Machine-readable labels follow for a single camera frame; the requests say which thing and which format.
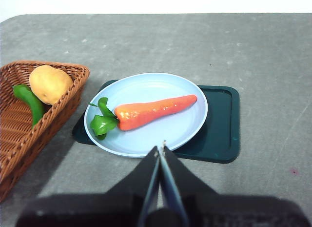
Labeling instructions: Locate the green chili pepper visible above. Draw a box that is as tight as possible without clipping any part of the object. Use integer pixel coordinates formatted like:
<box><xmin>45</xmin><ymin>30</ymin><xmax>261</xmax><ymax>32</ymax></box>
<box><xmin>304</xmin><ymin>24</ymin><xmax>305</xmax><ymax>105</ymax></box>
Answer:
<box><xmin>13</xmin><ymin>84</ymin><xmax>46</xmax><ymax>129</ymax></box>

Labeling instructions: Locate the brown woven wicker basket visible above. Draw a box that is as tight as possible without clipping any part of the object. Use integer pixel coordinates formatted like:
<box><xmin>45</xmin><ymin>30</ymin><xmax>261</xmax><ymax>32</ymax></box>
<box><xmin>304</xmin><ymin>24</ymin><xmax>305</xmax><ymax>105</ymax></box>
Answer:
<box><xmin>0</xmin><ymin>61</ymin><xmax>91</xmax><ymax>203</ymax></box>

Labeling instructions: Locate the yellow-brown potato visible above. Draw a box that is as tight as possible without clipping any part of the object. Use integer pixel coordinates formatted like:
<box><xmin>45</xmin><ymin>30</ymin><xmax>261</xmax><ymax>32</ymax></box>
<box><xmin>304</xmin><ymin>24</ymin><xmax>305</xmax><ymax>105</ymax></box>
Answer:
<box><xmin>29</xmin><ymin>65</ymin><xmax>74</xmax><ymax>105</ymax></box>

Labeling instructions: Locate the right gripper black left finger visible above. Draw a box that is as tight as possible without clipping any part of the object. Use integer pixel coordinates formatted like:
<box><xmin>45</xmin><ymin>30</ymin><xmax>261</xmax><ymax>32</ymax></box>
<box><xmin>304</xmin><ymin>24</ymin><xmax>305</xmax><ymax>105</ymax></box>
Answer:
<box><xmin>16</xmin><ymin>145</ymin><xmax>161</xmax><ymax>227</ymax></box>

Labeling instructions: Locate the dark rectangular tray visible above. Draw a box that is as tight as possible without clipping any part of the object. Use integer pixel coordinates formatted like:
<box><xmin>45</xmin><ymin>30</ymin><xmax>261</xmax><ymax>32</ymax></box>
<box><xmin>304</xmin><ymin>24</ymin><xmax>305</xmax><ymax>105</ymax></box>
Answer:
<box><xmin>72</xmin><ymin>80</ymin><xmax>241</xmax><ymax>164</ymax></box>

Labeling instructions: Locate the light blue round plate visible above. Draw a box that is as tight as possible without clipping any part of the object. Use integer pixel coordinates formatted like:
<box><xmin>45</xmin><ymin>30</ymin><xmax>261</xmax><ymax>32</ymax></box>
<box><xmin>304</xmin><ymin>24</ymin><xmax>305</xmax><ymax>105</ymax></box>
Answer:
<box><xmin>84</xmin><ymin>72</ymin><xmax>209</xmax><ymax>159</ymax></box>

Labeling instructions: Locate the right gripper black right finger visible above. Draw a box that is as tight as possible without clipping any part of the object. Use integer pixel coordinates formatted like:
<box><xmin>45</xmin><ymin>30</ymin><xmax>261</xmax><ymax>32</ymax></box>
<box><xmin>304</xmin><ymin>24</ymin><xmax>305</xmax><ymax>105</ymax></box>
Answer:
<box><xmin>160</xmin><ymin>140</ymin><xmax>307</xmax><ymax>227</ymax></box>

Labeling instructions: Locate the orange carrot with green leaves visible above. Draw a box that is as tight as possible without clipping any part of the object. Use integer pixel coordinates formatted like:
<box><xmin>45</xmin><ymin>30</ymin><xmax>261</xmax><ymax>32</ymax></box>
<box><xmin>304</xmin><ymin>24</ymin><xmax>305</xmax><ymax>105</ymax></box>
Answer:
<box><xmin>89</xmin><ymin>94</ymin><xmax>198</xmax><ymax>141</ymax></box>

